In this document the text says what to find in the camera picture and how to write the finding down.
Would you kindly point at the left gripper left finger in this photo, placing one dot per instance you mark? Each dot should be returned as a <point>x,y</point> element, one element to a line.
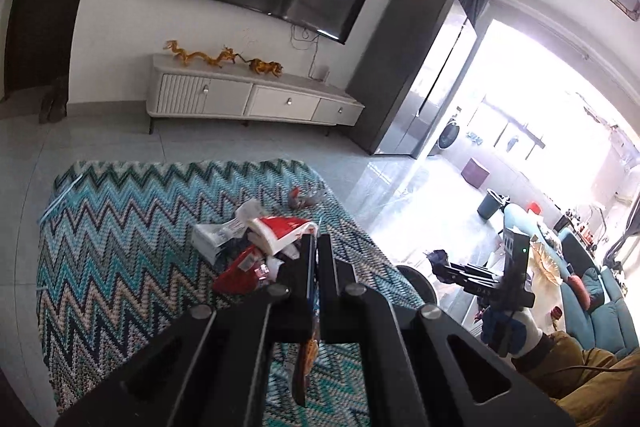
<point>305,288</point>

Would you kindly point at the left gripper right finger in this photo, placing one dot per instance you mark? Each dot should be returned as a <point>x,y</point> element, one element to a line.
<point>338,318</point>

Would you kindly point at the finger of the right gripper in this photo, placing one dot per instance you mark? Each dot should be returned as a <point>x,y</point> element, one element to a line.
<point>455,272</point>
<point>478,286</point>

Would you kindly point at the red white paper box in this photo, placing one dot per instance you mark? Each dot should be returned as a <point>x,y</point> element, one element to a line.
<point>273,234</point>

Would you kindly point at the red snack bag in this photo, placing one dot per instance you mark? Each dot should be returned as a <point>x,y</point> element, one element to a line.
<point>246,273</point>

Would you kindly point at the white blue tissue pack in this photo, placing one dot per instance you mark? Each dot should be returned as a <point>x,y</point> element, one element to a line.
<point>210,240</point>

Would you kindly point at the right hand white glove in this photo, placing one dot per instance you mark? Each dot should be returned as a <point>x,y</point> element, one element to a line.
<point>511,334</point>

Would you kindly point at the white coffee table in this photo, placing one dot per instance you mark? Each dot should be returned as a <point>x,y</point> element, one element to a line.
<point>547,296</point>

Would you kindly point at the golden leaf tray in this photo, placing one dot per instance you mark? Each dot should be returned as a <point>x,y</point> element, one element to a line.
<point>544,264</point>

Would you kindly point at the red item on table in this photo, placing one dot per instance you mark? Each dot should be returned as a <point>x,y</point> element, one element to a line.
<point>556,313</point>

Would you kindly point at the red cushion on sofa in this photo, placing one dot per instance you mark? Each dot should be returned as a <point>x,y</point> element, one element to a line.
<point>580,291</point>

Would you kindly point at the dark teal bucket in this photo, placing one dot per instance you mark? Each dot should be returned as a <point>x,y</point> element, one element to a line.
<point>491,203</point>

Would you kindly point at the clear red plastic wrapper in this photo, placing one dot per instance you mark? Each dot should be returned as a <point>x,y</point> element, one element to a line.
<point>298,199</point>

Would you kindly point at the purple storage box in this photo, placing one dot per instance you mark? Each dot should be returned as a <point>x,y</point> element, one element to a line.
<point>474,173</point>

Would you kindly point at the teal sofa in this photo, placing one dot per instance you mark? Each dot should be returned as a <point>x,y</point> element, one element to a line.
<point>608,323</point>

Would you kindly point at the washing machine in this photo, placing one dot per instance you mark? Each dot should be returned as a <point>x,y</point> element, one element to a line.
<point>449,134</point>

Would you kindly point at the yellow trouser leg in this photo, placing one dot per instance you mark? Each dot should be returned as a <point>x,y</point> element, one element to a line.
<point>593,386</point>

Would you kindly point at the teal zigzag knit rug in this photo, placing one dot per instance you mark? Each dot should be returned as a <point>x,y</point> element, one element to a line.
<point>116,267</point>

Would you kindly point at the white TV cabinet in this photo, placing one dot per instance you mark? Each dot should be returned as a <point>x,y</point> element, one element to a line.
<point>233,92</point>

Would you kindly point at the white router on cabinet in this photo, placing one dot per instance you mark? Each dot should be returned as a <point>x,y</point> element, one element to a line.
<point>321,73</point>

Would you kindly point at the golden tiger figurine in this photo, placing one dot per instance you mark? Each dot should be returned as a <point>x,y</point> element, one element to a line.
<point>261,67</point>

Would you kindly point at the grey steel refrigerator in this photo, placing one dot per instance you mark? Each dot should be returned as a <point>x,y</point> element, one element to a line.
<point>411,63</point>

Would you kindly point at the golden dragon figurine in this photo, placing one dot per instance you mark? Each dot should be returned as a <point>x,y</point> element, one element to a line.
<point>186,57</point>

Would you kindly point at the brown shoes by door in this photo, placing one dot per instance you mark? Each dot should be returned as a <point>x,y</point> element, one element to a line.
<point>53,106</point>

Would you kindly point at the black tracking camera box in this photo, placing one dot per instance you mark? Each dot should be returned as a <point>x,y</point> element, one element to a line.
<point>515,282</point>

